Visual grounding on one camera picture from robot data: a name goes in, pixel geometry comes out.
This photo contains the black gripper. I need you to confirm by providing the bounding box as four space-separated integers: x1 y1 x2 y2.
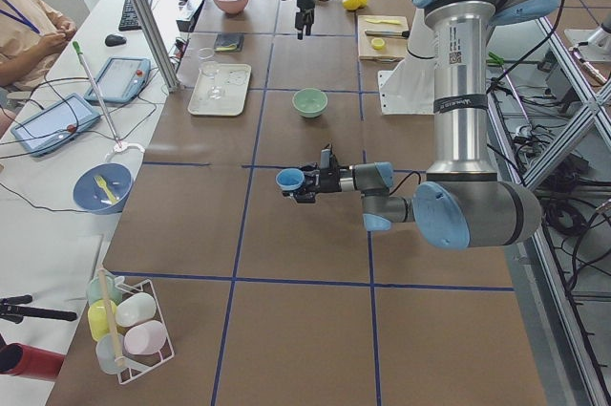
282 144 354 203
282 0 316 40

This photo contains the light blue plastic cup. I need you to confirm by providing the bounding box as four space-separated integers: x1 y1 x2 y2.
275 167 306 193

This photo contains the green ceramic bowl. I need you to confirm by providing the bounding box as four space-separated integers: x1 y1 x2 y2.
292 88 328 118

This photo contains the blue bowl with fork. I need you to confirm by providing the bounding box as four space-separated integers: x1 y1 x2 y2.
73 162 134 215

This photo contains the whole yellow lemon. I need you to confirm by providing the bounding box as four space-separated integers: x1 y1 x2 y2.
342 0 369 11

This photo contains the wooden cutting board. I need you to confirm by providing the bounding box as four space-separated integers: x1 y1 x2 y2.
357 15 410 61

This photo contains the yellow plastic knife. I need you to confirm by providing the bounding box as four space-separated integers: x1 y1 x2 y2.
364 17 403 26

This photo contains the small clear glass dish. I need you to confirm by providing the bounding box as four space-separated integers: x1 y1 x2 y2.
197 48 215 61

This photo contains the clear wine glass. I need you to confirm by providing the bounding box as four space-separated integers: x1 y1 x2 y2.
200 58 224 99

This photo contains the beige bear tray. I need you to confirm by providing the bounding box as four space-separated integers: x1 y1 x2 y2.
187 63 252 117

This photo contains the black keyboard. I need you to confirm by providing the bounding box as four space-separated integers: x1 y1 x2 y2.
117 0 156 32

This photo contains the blue tablet far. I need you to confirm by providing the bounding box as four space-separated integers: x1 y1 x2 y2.
95 56 152 104

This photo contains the blue tablet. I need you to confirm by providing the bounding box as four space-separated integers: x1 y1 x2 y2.
11 93 101 157
95 56 152 104

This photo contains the black computer mouse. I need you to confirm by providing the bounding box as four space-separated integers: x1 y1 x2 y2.
104 33 127 48

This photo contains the yellow plastic fork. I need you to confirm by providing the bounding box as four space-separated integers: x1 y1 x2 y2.
95 175 118 204

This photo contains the white cup in rack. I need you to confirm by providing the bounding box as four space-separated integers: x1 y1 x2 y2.
115 292 157 328

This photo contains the pink cup in rack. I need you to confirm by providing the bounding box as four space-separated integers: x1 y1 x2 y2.
124 320 167 355

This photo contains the green cup in rack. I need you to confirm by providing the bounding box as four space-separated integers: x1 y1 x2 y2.
86 276 122 305

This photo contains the green tipped metal rod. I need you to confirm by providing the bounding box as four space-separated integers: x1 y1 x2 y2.
72 40 145 162

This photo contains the yellow cup in rack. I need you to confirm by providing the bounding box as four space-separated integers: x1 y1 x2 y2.
87 299 110 342

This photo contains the blue tablet near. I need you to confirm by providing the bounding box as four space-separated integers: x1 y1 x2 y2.
11 93 101 157

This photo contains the clear cup in rack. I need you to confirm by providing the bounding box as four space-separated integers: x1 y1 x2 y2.
95 333 126 374

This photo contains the person in beige shirt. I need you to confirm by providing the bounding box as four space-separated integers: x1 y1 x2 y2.
1 0 76 91

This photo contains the red cylinder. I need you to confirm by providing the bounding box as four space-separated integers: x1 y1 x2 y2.
1 343 65 381

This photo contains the metal handled knife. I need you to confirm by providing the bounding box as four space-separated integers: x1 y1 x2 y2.
365 30 410 39

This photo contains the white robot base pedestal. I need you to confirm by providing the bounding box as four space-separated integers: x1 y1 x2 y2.
378 9 436 115

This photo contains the aluminium frame post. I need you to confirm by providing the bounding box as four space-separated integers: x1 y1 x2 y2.
131 0 180 93

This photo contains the white wire cup rack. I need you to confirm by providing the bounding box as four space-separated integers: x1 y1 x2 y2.
95 269 175 385

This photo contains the wooden rack handle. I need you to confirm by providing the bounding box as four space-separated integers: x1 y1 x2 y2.
97 267 127 371

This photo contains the black tripod handle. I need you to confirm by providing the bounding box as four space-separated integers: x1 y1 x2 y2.
1 294 78 324

